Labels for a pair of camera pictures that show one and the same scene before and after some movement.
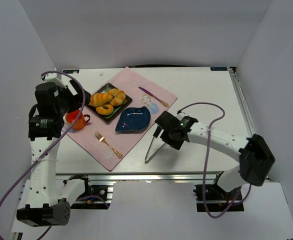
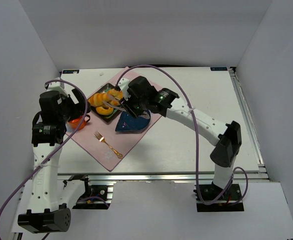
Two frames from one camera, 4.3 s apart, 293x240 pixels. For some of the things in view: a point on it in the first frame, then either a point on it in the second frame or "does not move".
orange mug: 79,122 does not move
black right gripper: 163,128 to 130,108
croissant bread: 118,96 does not move
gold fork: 102,139 does not move
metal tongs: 146,160 to 117,106
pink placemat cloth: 101,140 does not move
